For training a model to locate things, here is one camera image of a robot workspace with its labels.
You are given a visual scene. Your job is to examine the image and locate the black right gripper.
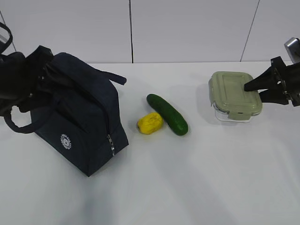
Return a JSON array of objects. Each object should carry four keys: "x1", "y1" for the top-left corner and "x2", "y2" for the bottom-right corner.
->
[{"x1": 244, "y1": 56, "x2": 300, "y2": 107}]

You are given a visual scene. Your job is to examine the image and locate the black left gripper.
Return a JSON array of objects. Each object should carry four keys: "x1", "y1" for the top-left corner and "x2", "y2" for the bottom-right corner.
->
[{"x1": 18, "y1": 45, "x2": 77, "y2": 112}]

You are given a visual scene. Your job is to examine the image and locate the glass container green lid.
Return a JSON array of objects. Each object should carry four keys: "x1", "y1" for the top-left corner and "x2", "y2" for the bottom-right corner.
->
[{"x1": 209, "y1": 71, "x2": 263, "y2": 123}]

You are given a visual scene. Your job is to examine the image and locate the navy blue lunch bag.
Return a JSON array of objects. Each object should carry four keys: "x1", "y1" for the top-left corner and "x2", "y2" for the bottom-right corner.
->
[{"x1": 3, "y1": 58, "x2": 128, "y2": 176}]

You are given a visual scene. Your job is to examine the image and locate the green cucumber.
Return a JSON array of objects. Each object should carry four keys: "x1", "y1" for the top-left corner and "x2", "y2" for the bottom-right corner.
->
[{"x1": 146, "y1": 94, "x2": 188, "y2": 136}]

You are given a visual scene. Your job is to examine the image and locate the yellow toy pepper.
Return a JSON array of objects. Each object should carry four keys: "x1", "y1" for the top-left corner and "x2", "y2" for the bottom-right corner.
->
[{"x1": 137, "y1": 112, "x2": 164, "y2": 135}]

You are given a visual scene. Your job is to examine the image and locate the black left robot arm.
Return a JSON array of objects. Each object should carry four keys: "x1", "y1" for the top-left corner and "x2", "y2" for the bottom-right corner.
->
[{"x1": 0, "y1": 45, "x2": 74, "y2": 117}]

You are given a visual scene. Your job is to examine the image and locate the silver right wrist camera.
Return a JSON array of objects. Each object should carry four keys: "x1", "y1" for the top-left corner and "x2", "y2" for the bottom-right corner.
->
[{"x1": 284, "y1": 37, "x2": 300, "y2": 64}]

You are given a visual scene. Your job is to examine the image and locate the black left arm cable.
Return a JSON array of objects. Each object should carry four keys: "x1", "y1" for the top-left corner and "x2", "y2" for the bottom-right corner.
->
[{"x1": 0, "y1": 22, "x2": 13, "y2": 55}]

